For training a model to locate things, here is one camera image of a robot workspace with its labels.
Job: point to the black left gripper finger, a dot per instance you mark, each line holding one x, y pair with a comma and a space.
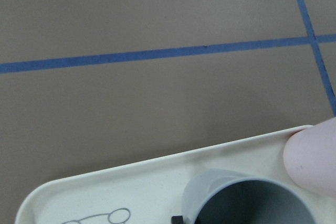
177, 220

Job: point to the grey cup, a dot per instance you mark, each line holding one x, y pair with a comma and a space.
225, 196

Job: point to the pink cup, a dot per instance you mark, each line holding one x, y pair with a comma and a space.
309, 158

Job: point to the cream plastic tray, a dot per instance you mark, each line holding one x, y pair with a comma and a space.
151, 191

